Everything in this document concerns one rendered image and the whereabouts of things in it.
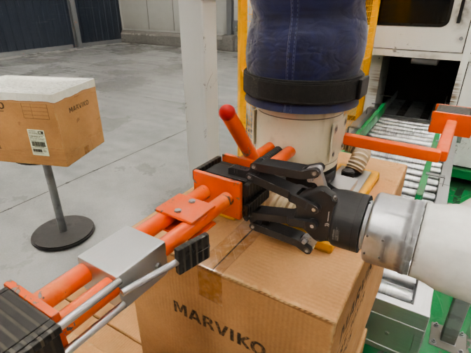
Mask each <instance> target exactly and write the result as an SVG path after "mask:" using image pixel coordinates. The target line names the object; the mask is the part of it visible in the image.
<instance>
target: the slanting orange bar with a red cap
mask: <svg viewBox="0 0 471 353"><path fill-rule="evenodd" d="M219 117H220V118H221V119H222V120H223V122H224V124H225V126H226V127H227V129H228V130H229V132H230V133H231V136H232V137H233V139H234V140H235V142H236V144H237V145H238V148H239V149H240V151H241V152H242V154H243V155H244V157H245V158H249V159H253V160H256V159H257V158H259V154H258V153H257V151H256V149H255V147H254V145H253V143H252V141H251V139H250V138H249V136H248V134H247V132H246V130H245V128H244V127H243V124H242V123H241V121H240V119H239V117H238V115H237V113H236V110H235V109H234V107H233V106H231V105H230V104H224V105H223V106H221V107H220V109H219Z"/></svg>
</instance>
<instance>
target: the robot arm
mask: <svg viewBox="0 0 471 353"><path fill-rule="evenodd" d="M324 170H325V165H324V164H323V163H322V162H318V163H314V164H309V165H305V164H301V163H296V162H288V161H284V160H276V159H271V158H263V157H259V158H257V159H256V160H255V161H254V162H252V163H251V164H250V167H246V166H242V165H237V164H234V165H232V166H230V167H227V166H224V165H219V164H215V165H213V166H211V167H210V168H208V169H207V170H205V171H206V172H209V173H211V174H216V175H219V176H221V177H226V178H229V179H233V180H236V181H240V182H242V183H243V185H244V184H245V183H247V182H248V181H251V182H252V183H254V184H256V185H258V186H261V187H263V188H265V189H267V190H269V191H272V192H274V193H276V194H278V195H281V196H283V197H285V198H287V199H288V200H289V202H291V203H294V204H295V205H296V208H294V209H290V208H283V207H270V206H263V205H259V206H258V207H257V208H256V209H255V210H254V211H253V212H252V213H251V214H250V215H249V216H244V215H243V212H242V215H243V218H244V220H245V221H248V220H250V228H251V229H252V230H254V231H257V232H258V233H262V234H264V235H267V236H269V237H272V238H275V239H277V240H280V241H283V242H286V243H288V244H291V245H293V246H295V247H297V248H298V249H300V250H301V251H302V252H304V253H305V254H310V253H311V252H312V250H313V249H314V247H315V245H316V244H317V242H324V241H327V242H329V243H330V244H331V245H332V246H335V247H339V248H342V249H345V250H348V251H352V252H355V253H358V251H359V250H360V249H361V258H362V260H363V261H364V262H367V263H371V264H373V265H377V266H380V267H382V268H386V269H389V270H392V271H395V272H397V273H399V274H401V275H407V273H408V269H409V273H408V276H410V277H413V278H415V279H417V280H419V281H421V282H423V283H425V284H427V285H428V286H429V287H431V288H432V289H434V290H436V291H439V292H441V293H444V294H446V295H448V296H451V297H453V298H457V299H459V300H462V301H465V302H467V303H471V198H470V199H468V200H466V201H464V202H462V203H460V204H448V205H443V204H434V203H429V202H427V203H426V206H425V202H423V201H422V200H413V199H410V198H404V197H401V196H398V195H392V194H389V193H383V192H382V193H379V194H378V195H377V196H376V198H375V200H374V201H373V196H372V195H367V194H364V193H358V192H355V191H350V190H346V189H338V188H336V187H334V186H333V185H331V184H330V183H327V182H326V179H325V176H324V173H323V171H324ZM276 175H278V176H282V177H289V178H293V179H307V182H309V183H310V182H312V183H315V184H316V186H313V187H310V188H309V187H306V186H304V185H301V184H294V183H292V182H290V181H288V180H285V179H283V178H280V177H278V176H276ZM424 207H425V211H424V213H423V210H424ZM422 216H423V218H422ZM421 219H422V221H421ZM282 223H286V224H288V226H286V225H284V224H282ZM420 223H421V226H420ZM290 226H292V227H298V228H303V229H304V230H305V231H306V232H307V233H305V232H303V231H301V230H298V229H296V228H292V227H290ZM419 226H420V229H419ZM418 229H419V232H418ZM417 235H418V237H417ZM416 238H417V240H416ZM415 243H416V246H415V249H414V245H415ZM413 251H414V253H413ZM412 254H413V256H412ZM411 257H412V259H411ZM410 262H411V265H410V268H409V264H410Z"/></svg>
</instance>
